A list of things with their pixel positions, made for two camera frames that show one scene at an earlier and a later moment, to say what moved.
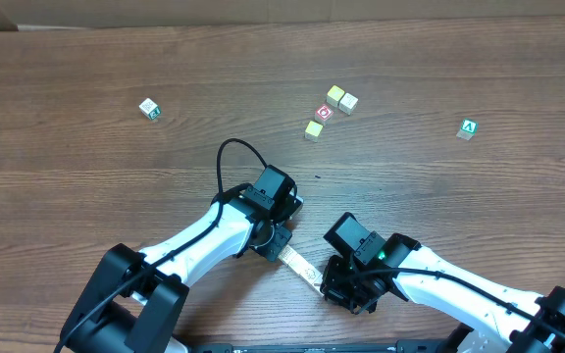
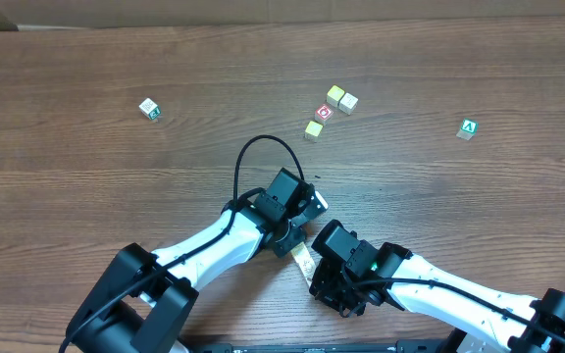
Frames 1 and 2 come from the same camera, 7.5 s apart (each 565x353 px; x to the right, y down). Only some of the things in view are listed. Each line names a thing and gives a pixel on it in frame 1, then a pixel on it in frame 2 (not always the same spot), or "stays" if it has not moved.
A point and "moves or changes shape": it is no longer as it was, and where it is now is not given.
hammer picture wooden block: [317, 283] moves or changes shape
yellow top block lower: [312, 131] stays
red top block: [323, 115] stays
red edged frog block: [287, 254] moves or changes shape
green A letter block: [468, 129] stays
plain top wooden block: [347, 103] stays
